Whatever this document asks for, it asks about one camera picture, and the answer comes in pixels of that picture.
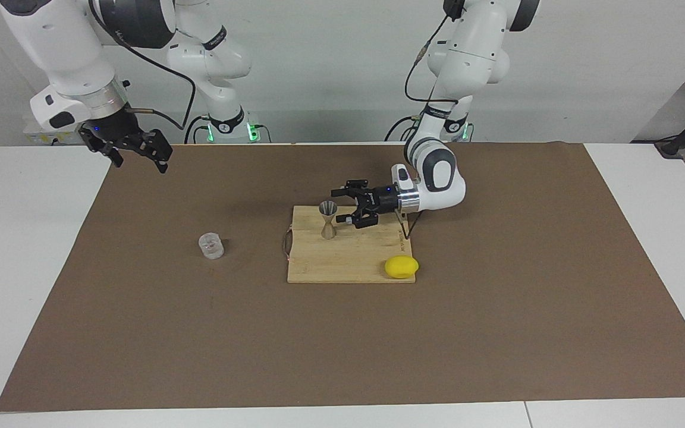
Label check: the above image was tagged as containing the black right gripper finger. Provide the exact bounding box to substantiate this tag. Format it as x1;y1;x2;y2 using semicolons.
134;130;174;174
90;141;124;169

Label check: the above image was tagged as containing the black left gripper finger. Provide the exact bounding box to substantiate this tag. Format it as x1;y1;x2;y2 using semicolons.
337;208;379;230
331;179;378;200

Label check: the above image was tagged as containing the steel double jigger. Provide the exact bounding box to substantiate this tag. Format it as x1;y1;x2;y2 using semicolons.
319;201;338;240

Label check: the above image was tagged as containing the small clear glass cup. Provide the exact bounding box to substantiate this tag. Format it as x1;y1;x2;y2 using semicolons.
199;232;225;260

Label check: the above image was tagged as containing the bamboo cutting board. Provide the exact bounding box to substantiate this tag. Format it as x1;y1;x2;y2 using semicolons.
284;206;416;284

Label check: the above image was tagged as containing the yellow lemon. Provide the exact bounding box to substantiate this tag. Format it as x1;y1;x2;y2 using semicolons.
385;256;420;279

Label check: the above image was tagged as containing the white power strip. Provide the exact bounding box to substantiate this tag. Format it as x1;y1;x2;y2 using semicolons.
23;116;81;146

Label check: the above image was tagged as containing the brown table mat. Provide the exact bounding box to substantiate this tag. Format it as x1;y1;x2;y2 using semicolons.
0;141;685;413

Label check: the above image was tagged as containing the black arm base cable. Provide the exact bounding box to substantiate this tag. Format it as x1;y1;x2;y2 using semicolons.
384;115;423;142
185;116;211;144

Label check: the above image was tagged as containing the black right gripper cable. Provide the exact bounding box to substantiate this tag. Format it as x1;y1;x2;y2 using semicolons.
88;0;196;144

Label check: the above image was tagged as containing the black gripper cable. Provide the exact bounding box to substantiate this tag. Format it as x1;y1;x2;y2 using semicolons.
399;15;461;240
88;0;196;144

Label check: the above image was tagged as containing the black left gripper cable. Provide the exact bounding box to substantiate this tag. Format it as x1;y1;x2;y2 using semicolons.
399;15;461;240

